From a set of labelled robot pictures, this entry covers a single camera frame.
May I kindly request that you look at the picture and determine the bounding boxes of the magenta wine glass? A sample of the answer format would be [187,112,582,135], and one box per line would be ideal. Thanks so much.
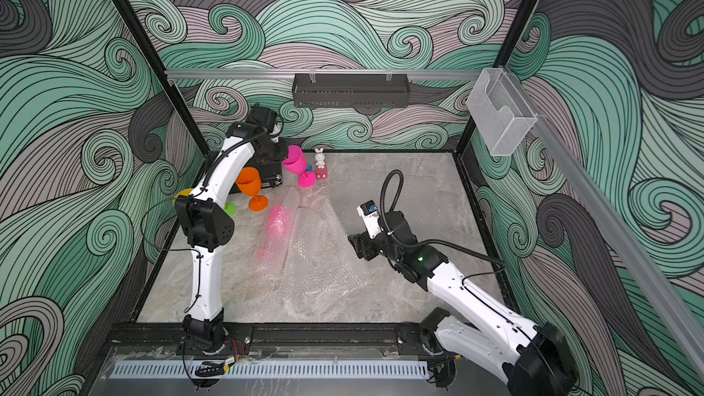
[282,145,317,188]

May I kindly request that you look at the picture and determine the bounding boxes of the orange plastic wine glass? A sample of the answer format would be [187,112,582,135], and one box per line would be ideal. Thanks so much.
[236,167,269,212]

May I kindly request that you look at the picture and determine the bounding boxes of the pink wine glass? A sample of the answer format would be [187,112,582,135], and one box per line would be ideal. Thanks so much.
[258,205,294,260]

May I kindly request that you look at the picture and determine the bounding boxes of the green plastic wine glass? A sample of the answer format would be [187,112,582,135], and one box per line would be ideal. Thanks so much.
[224,203,238,217]

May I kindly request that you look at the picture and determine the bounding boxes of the yellow wine glass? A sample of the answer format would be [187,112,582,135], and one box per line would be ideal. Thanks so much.
[173,188,193,201]

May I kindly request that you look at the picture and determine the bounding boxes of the bubble wrap of pink glass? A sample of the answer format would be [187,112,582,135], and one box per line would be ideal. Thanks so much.
[255,186,301,280]

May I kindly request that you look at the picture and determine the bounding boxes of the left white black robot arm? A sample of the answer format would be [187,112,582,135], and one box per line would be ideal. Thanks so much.
[174,106,288,355]

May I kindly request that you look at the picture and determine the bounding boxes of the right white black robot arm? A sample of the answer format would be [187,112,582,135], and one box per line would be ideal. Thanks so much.
[348,170,579,395]

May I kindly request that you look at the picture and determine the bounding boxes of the black hard case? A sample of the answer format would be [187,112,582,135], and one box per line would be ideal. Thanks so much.
[225,151,282,194]

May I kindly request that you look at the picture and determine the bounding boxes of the small bunny figurine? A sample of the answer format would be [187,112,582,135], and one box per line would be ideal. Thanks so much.
[315,148,328,180]

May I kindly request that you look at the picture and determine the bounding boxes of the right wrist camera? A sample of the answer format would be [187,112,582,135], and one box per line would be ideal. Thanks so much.
[357,200,381,239]

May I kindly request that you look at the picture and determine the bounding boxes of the black perforated wall tray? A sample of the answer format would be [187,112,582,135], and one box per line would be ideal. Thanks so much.
[291,73,411,108]

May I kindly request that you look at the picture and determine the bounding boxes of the aluminium back wall rail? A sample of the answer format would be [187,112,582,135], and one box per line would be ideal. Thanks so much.
[164,68,481,82]

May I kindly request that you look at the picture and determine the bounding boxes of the aluminium wall rail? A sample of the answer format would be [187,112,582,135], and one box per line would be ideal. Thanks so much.
[511,69,703,373]
[164,68,481,82]

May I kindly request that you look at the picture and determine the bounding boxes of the clear plastic wall bin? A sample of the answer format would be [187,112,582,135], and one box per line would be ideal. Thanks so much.
[467,68,537,157]

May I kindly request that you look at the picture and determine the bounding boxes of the black front mounting rail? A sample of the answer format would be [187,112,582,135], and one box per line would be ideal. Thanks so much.
[107,322,434,348]

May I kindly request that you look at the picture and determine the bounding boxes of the white slotted cable duct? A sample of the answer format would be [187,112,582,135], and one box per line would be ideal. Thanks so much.
[108,360,430,381]

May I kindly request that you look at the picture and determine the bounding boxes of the aluminium right wall rail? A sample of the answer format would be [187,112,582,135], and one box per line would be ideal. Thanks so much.
[511,69,703,373]

